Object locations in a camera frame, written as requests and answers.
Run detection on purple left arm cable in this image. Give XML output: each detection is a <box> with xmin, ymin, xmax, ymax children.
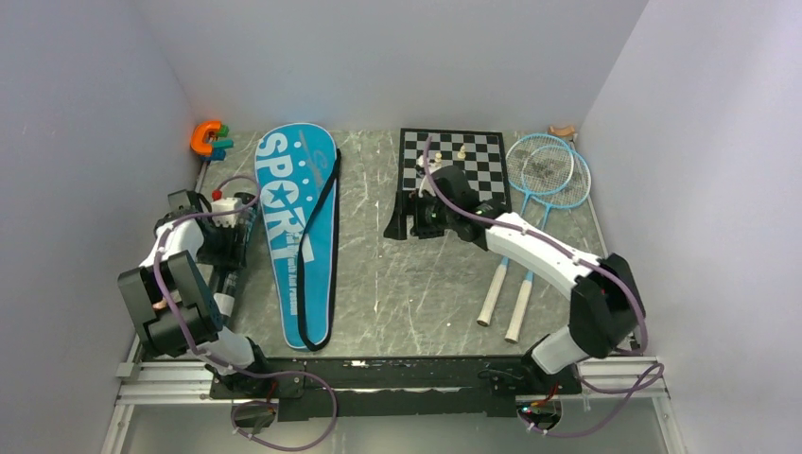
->
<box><xmin>153</xmin><ymin>175</ymin><xmax>340</xmax><ymax>452</ymax></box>

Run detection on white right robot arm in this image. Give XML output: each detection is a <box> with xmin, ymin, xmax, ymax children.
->
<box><xmin>405</xmin><ymin>166</ymin><xmax>645</xmax><ymax>393</ymax></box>

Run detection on orange magnet toy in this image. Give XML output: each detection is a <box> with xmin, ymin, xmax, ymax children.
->
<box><xmin>190</xmin><ymin>120</ymin><xmax>223</xmax><ymax>158</ymax></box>

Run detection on blue racket bag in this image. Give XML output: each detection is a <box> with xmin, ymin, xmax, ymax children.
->
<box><xmin>254</xmin><ymin>122</ymin><xmax>342</xmax><ymax>352</ymax></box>

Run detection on tan wooden arch block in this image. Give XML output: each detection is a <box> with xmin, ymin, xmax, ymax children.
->
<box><xmin>548</xmin><ymin>125</ymin><xmax>577</xmax><ymax>141</ymax></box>

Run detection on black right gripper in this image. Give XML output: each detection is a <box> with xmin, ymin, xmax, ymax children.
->
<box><xmin>383</xmin><ymin>191</ymin><xmax>457</xmax><ymax>241</ymax></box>

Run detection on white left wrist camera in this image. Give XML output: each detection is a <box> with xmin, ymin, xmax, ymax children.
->
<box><xmin>211</xmin><ymin>190</ymin><xmax>244</xmax><ymax>228</ymax></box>

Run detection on aluminium frame rail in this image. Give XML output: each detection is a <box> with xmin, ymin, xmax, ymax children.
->
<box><xmin>99</xmin><ymin>338</ymin><xmax>220</xmax><ymax>454</ymax></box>

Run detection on blue badminton racket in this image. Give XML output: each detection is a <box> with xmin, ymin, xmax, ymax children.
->
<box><xmin>477</xmin><ymin>133</ymin><xmax>574</xmax><ymax>343</ymax></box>
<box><xmin>504</xmin><ymin>145</ymin><xmax>592</xmax><ymax>344</ymax></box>

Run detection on black shuttlecock tube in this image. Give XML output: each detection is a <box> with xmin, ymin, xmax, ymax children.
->
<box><xmin>210</xmin><ymin>207</ymin><xmax>256</xmax><ymax>324</ymax></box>

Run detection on black white chessboard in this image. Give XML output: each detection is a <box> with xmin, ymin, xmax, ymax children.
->
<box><xmin>398</xmin><ymin>128</ymin><xmax>510</xmax><ymax>204</ymax></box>

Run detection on green teal toy blocks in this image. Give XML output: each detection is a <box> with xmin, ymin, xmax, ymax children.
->
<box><xmin>209</xmin><ymin>124</ymin><xmax>234</xmax><ymax>161</ymax></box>

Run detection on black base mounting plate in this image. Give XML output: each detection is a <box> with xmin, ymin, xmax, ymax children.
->
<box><xmin>206</xmin><ymin>354</ymin><xmax>584</xmax><ymax>422</ymax></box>

